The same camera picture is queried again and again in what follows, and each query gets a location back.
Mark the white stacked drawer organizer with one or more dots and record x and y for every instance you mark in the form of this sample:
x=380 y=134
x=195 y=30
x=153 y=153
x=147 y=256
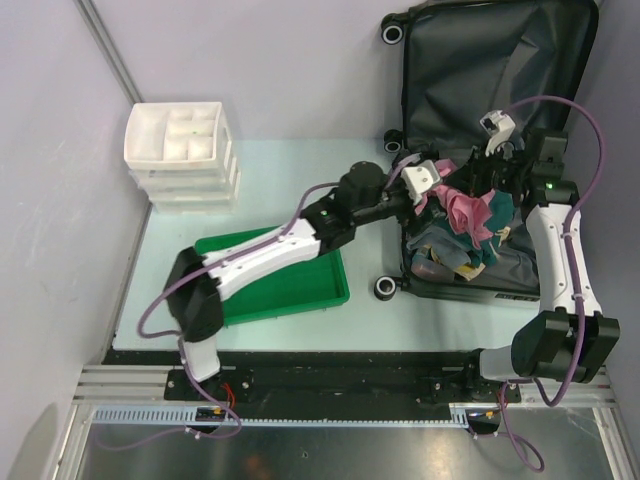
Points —
x=181 y=154

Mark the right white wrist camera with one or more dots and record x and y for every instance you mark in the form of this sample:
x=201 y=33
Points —
x=499 y=126

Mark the grey blue garment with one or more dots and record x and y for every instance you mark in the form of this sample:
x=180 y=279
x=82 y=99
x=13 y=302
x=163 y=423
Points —
x=442 y=245

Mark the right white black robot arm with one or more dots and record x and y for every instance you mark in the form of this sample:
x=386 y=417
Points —
x=570 y=338

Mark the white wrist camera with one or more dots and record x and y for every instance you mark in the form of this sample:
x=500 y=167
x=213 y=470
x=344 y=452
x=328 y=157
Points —
x=499 y=126
x=421 y=179

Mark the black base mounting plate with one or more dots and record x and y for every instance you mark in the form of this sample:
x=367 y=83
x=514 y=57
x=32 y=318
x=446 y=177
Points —
x=429 y=363

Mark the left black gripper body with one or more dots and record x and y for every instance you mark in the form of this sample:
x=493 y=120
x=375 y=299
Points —
x=408 y=216

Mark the pink cloth garment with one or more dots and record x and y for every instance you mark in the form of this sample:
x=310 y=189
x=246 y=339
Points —
x=465 y=214

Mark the green plastic tray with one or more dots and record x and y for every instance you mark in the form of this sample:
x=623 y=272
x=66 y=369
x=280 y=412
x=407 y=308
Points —
x=316 y=284

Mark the pink plastic pouch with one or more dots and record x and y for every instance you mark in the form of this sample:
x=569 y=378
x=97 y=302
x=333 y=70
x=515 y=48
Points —
x=431 y=271

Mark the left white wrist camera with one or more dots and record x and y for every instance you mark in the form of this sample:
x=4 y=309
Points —
x=421 y=179

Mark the grey slotted cable duct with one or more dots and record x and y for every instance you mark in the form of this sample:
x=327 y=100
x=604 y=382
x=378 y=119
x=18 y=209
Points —
x=425 y=416

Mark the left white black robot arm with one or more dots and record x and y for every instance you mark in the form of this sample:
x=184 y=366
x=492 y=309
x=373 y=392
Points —
x=199 y=284

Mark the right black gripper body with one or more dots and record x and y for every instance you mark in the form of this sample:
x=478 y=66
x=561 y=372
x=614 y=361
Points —
x=493 y=172

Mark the aluminium frame rail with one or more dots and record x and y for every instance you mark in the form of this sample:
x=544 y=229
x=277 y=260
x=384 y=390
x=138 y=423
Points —
x=251 y=386

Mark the teal green garment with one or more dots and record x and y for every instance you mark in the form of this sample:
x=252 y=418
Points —
x=503 y=212

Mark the yellow cloth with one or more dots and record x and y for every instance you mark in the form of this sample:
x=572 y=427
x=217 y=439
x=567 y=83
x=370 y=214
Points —
x=469 y=272

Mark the space astronaut hardshell suitcase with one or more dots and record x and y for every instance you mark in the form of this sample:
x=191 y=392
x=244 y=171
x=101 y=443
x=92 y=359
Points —
x=461 y=60

